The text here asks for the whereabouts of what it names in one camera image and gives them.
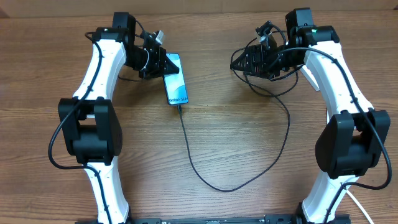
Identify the white power strip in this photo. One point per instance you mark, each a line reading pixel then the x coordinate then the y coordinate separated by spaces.
pixel 310 78

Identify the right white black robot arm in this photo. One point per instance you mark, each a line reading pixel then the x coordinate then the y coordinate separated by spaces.
pixel 353 139

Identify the blue Samsung Galaxy smartphone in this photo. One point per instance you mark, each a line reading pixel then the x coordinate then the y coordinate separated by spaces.
pixel 175 84

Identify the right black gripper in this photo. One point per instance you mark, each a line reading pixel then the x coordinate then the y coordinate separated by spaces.
pixel 252 55

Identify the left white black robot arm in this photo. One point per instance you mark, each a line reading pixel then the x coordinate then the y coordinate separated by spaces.
pixel 88 121

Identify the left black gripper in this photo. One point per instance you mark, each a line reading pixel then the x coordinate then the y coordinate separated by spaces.
pixel 157 68

